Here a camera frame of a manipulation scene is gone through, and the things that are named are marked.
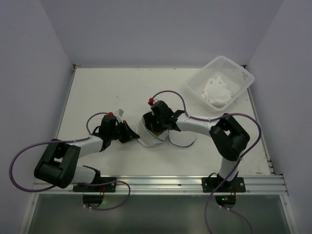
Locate white mesh laundry bag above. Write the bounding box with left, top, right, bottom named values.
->
left=135, top=119, right=197, bottom=148

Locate white bra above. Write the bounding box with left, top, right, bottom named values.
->
left=201, top=76, right=232, bottom=106

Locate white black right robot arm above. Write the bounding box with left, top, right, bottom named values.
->
left=142, top=100, right=250, bottom=182

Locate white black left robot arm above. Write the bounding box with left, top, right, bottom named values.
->
left=34, top=114, right=140, bottom=189

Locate white plastic basket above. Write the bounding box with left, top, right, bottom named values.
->
left=186, top=56, right=255, bottom=113

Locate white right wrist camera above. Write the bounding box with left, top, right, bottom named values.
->
left=148, top=98, right=162, bottom=116

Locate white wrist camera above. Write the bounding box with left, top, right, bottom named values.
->
left=148, top=98, right=162, bottom=116
left=108, top=109, right=124, bottom=122

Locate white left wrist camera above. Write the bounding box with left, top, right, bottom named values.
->
left=108, top=109, right=124, bottom=122

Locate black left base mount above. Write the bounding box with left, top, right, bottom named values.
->
left=73, top=173, right=117, bottom=206

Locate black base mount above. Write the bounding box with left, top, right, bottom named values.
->
left=201, top=172, right=246, bottom=205
left=73, top=173, right=117, bottom=206

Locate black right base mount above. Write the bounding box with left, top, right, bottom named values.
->
left=201, top=172, right=246, bottom=205

